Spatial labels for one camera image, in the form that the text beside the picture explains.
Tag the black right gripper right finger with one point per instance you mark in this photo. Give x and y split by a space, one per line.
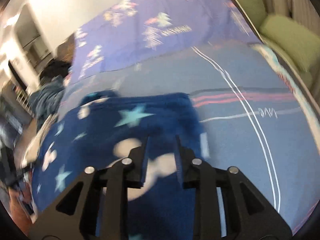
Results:
227 204

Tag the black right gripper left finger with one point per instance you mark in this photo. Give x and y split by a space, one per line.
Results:
94 206

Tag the blue fleece star-patterned garment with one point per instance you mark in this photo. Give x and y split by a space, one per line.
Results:
101 131

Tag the teal blue clothing pile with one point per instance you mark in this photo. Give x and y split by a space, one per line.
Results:
46 100

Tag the black clothing item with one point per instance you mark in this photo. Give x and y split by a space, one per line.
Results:
53 69

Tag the person's left hand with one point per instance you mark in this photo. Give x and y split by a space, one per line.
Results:
21 219

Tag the white and pink garment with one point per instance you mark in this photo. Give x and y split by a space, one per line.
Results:
32 151

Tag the grey striped bed sheet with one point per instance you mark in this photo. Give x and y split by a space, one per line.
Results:
254 114

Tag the green cushion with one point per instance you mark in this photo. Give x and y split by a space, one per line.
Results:
291 40

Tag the purple tree-patterned quilt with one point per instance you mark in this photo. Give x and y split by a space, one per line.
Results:
132 31

